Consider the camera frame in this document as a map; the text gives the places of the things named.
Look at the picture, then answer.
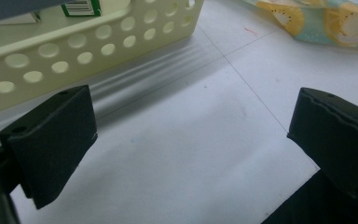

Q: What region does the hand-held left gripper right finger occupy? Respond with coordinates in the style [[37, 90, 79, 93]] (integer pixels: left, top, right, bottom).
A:
[[287, 87, 358, 200]]

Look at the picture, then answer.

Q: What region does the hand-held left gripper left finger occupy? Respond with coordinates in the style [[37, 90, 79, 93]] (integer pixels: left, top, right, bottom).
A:
[[0, 84, 98, 210]]

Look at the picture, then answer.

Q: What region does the fruit print fabric bag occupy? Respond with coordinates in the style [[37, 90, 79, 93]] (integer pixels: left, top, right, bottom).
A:
[[243, 0, 358, 52]]

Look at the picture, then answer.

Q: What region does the green and white medicine box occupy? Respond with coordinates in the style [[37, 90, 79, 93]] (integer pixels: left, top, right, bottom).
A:
[[60, 0, 131, 18]]

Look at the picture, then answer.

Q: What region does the cream perforated plastic basket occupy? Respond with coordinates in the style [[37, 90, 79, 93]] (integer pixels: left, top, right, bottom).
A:
[[0, 0, 205, 119]]

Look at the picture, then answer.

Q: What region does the grey blue box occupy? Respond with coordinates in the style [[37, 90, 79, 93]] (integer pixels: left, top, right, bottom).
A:
[[0, 0, 71, 25]]

